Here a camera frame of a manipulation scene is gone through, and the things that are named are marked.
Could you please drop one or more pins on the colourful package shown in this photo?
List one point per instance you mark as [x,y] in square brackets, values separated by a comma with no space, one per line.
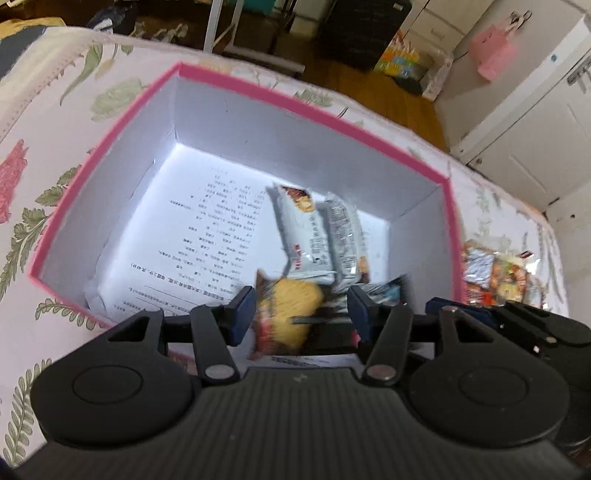
[401,62]

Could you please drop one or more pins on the white plastic bag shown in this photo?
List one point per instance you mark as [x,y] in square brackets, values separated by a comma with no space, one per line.
[438,76]

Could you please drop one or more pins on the black bag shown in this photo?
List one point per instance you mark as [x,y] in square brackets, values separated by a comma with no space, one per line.
[111,18]

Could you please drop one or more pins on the black suitcase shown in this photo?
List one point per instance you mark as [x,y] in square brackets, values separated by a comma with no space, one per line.
[364,32]

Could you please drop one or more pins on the white snack packet red label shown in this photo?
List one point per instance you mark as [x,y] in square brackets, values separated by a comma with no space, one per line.
[304,235]

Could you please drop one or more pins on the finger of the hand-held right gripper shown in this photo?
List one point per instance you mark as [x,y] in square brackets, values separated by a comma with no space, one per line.
[549,323]
[457,308]

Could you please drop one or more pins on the pile of colourful snack packets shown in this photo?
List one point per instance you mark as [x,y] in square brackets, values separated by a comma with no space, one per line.
[498,274]

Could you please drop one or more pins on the pink hanging cloth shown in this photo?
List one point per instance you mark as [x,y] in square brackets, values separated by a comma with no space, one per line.
[491,50]

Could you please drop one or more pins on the yellow pillow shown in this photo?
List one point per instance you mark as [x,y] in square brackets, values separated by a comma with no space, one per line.
[32,22]

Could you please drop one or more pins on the yellow snack packet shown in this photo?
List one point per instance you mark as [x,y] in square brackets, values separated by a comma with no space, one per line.
[291,300]

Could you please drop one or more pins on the pink cardboard box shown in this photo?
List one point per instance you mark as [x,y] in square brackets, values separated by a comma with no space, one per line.
[295,138]

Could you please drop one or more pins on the white built-in cabinet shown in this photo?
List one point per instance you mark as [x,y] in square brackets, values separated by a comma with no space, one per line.
[443,23]

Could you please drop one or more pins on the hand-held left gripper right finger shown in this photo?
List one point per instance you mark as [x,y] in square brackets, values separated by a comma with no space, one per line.
[362,316]

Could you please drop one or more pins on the dark snack packet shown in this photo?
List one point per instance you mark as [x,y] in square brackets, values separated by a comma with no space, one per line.
[388,290]

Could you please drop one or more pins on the grey blanket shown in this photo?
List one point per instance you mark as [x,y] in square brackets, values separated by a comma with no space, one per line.
[18,50]

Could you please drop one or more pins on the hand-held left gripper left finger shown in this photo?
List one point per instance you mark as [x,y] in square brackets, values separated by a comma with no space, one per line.
[242,316]

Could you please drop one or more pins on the printed paper sheet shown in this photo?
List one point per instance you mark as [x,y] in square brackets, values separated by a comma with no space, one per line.
[207,221]

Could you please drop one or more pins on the white wardrobe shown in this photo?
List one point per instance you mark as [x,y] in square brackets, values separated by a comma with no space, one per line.
[531,138]

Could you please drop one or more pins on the wooden overbed table white frame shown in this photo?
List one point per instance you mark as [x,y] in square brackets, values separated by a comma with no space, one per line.
[217,23]

